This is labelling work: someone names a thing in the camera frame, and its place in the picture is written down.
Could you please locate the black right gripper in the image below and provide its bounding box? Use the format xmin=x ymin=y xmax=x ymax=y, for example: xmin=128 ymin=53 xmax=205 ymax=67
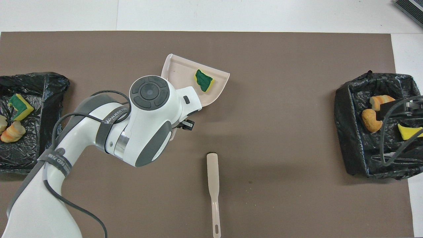
xmin=376 ymin=97 xmax=423 ymax=121

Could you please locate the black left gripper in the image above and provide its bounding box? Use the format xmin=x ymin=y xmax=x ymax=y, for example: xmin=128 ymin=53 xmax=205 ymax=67
xmin=178 ymin=119 xmax=195 ymax=131

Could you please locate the plain yellow sponge piece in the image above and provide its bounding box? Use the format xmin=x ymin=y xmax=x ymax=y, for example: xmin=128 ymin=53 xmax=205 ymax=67
xmin=398 ymin=124 xmax=423 ymax=140

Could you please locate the orange striped croissant piece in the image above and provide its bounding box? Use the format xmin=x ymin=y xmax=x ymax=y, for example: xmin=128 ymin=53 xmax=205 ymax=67
xmin=369 ymin=95 xmax=396 ymax=111

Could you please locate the brown potato shaped bread roll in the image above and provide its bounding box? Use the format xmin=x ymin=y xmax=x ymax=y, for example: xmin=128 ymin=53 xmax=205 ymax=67
xmin=361 ymin=109 xmax=383 ymax=133

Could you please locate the yellow sponge with green pad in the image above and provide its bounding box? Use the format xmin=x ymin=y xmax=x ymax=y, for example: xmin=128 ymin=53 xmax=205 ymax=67
xmin=195 ymin=68 xmax=216 ymax=93

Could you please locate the beige plastic dustpan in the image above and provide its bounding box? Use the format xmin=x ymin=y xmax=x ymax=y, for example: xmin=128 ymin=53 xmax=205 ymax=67
xmin=161 ymin=54 xmax=231 ymax=141

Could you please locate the beige brush with black bristles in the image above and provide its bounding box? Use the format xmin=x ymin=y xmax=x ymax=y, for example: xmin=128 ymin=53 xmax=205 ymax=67
xmin=206 ymin=152 xmax=221 ymax=238

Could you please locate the notched yellow sponge piece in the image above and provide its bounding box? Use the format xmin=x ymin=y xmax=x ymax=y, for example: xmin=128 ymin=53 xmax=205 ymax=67
xmin=8 ymin=94 xmax=34 ymax=121

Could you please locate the small striped croissant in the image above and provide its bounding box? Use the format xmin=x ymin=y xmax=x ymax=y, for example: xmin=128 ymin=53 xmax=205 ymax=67
xmin=0 ymin=121 xmax=26 ymax=143

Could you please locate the bin lined with black bag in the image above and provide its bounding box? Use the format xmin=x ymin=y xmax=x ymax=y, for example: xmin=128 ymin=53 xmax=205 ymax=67
xmin=334 ymin=70 xmax=423 ymax=180
xmin=0 ymin=72 xmax=70 ymax=175

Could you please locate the brown table mat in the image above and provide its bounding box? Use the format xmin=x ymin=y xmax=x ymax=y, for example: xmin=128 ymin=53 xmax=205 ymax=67
xmin=0 ymin=31 xmax=414 ymax=238

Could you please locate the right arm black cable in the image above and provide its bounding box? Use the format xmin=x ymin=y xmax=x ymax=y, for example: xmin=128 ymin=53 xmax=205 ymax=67
xmin=379 ymin=96 xmax=423 ymax=167

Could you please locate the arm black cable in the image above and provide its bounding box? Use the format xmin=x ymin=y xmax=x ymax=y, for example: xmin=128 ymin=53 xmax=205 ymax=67
xmin=42 ymin=90 xmax=133 ymax=238
xmin=379 ymin=96 xmax=423 ymax=167

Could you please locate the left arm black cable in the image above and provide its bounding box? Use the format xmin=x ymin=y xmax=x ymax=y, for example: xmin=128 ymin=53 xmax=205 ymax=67
xmin=42 ymin=90 xmax=133 ymax=238

